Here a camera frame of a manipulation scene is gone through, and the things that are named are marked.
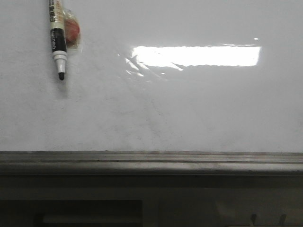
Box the red magnet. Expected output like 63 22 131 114
63 8 81 52

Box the black and white whiteboard marker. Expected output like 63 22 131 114
48 0 67 80

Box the white whiteboard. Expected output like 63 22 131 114
0 0 303 152

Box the grey aluminium whiteboard tray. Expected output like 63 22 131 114
0 151 303 175

